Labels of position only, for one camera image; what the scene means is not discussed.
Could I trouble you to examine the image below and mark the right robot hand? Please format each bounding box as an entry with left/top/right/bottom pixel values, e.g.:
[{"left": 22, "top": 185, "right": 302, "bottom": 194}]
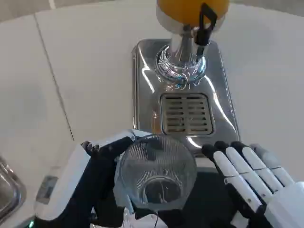
[{"left": 201, "top": 140, "right": 304, "bottom": 228}]

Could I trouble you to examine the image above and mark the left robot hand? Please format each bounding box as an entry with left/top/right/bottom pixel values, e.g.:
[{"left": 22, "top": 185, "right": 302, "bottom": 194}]
[{"left": 33, "top": 129, "right": 157, "bottom": 228}]

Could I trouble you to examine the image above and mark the clear ribbed glass cup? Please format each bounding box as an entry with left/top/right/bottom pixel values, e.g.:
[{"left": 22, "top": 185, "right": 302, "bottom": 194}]
[{"left": 113, "top": 134, "right": 198, "bottom": 212}]

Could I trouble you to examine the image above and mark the steel tray edge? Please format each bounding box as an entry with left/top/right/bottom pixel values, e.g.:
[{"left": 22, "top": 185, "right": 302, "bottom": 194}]
[{"left": 0, "top": 155, "right": 27, "bottom": 220}]

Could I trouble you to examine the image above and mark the slotted drip tray grid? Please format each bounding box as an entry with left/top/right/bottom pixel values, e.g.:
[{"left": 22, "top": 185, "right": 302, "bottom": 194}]
[{"left": 160, "top": 93, "right": 214, "bottom": 134}]

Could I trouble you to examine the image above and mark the steel drip tray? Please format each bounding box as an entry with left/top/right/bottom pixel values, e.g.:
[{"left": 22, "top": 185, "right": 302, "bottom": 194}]
[{"left": 131, "top": 38, "right": 240, "bottom": 157}]

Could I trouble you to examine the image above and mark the orange juice drink dispenser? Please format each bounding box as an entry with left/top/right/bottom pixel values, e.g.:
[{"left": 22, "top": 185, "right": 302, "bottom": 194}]
[{"left": 155, "top": 0, "right": 230, "bottom": 90}]

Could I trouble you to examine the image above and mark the black dispenser tap handle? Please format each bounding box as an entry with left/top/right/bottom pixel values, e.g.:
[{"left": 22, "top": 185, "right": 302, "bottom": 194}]
[{"left": 194, "top": 2, "right": 218, "bottom": 46}]

